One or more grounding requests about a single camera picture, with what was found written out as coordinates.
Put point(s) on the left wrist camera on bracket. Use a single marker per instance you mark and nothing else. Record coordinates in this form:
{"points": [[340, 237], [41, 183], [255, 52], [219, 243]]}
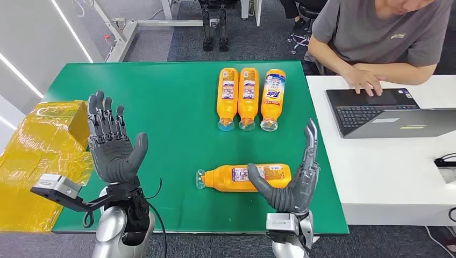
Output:
{"points": [[58, 185]]}

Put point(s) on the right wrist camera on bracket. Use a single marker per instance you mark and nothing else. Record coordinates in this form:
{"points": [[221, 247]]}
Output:
{"points": [[281, 222]]}

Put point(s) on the yellow taped cardboard box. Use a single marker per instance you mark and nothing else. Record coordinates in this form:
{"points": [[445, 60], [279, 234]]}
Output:
{"points": [[32, 160]]}

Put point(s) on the orange Tide bottle label up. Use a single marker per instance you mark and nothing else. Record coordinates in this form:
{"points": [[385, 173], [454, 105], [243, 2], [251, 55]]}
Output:
{"points": [[272, 107]]}

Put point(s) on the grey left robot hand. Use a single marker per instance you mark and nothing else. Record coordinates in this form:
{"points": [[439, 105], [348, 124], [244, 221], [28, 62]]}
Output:
{"points": [[112, 156]]}

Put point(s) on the person's hand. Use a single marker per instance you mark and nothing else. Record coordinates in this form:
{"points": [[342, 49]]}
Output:
{"points": [[361, 80]]}

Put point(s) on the dark grey laptop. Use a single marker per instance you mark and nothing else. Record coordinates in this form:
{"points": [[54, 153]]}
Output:
{"points": [[402, 124]]}

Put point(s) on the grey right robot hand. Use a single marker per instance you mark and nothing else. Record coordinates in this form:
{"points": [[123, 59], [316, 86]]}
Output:
{"points": [[295, 197]]}

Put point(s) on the orange detergent bottle clear cap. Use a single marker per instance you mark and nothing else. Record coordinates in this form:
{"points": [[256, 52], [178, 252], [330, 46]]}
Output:
{"points": [[248, 105]]}

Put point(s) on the black office chair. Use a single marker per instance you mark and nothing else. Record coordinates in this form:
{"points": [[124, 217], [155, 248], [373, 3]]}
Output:
{"points": [[306, 14]]}

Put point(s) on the orange Tide detergent bottle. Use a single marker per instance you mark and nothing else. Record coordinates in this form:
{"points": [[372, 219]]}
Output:
{"points": [[224, 178]]}

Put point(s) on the orange detergent bottle blue cap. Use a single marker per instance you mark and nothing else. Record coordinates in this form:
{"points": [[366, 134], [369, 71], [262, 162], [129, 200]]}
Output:
{"points": [[227, 103]]}

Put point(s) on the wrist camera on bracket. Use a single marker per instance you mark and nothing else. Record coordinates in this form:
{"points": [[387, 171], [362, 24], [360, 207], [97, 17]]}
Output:
{"points": [[58, 185], [281, 222]]}

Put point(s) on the black robot legs stand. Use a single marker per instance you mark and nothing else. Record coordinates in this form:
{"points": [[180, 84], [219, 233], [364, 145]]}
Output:
{"points": [[208, 28]]}

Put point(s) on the white metal frame stand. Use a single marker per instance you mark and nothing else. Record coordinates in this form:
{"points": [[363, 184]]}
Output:
{"points": [[123, 35]]}

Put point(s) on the white desk leg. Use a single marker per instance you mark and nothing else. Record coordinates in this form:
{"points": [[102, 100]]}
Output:
{"points": [[258, 12]]}

